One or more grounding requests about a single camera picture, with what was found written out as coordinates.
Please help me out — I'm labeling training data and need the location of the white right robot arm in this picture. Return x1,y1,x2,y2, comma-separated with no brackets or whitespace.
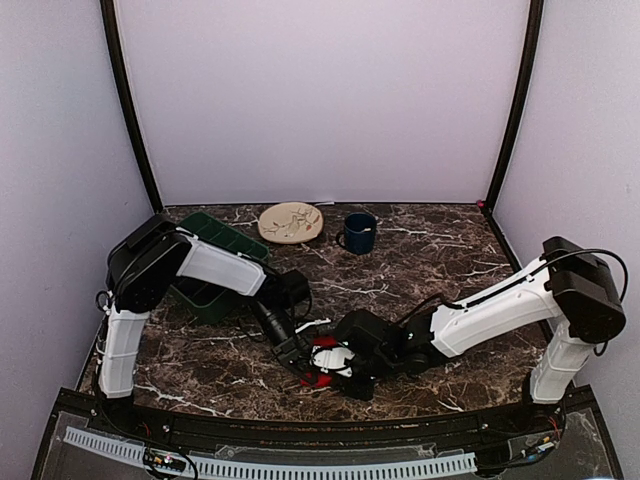
313,236,626,434

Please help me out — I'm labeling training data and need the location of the beige floral ceramic plate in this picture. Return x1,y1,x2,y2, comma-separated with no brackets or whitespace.
258,202,324,245

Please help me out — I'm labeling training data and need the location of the green divided plastic tray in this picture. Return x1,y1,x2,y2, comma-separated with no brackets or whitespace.
171,212,269,325

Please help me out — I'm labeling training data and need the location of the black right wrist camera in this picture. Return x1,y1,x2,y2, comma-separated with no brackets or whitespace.
313,309,389,378

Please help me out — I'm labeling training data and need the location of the black left frame post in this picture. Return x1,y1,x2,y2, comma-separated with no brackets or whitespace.
99,0,164,213

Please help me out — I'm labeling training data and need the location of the black frame post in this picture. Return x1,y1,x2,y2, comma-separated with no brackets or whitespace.
99,0,164,213
483,0,545,214

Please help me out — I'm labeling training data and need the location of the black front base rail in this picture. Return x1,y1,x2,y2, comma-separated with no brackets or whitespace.
53,387,595,451

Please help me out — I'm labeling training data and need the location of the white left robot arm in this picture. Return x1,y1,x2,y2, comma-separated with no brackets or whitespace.
97,214,316,436

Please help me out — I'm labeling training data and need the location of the black right frame post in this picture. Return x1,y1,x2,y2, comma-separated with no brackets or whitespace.
483,0,545,214

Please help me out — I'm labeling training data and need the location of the red santa sock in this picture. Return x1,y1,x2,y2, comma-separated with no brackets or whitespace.
300,336,337,388

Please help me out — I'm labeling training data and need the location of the dark blue mug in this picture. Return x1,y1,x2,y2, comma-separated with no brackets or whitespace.
335,212,377,255

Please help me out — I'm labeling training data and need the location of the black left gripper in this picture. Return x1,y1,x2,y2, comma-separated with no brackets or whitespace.
247,299,317,383

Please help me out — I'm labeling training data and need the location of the white slotted cable duct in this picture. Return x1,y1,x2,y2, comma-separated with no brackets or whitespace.
63,427,477,480

